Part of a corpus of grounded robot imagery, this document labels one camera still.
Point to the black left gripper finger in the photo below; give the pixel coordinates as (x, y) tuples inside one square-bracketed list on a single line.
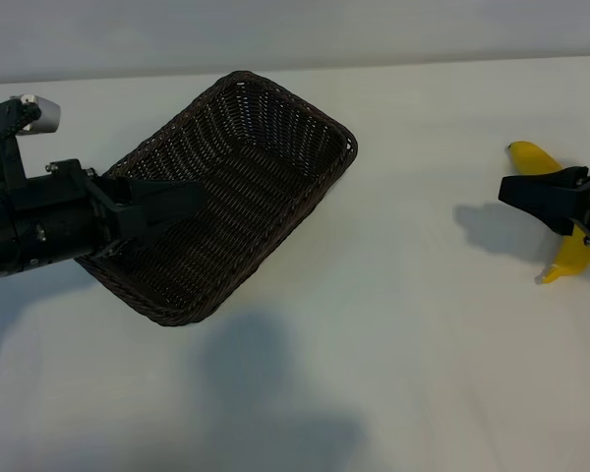
[(145, 228), (167, 199)]

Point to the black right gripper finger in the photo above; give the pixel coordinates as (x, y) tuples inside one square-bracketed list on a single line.
[(546, 204), (546, 177)]

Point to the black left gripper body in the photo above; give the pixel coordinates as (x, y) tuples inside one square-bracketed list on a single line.
[(69, 216)]

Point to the yellow banana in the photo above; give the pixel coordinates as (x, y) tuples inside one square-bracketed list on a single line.
[(531, 157)]

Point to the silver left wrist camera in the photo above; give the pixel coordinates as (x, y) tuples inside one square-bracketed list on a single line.
[(46, 115)]

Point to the dark brown woven basket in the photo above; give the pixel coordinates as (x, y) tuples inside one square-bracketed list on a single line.
[(255, 172)]

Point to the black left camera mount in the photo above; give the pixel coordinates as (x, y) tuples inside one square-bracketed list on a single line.
[(10, 164)]

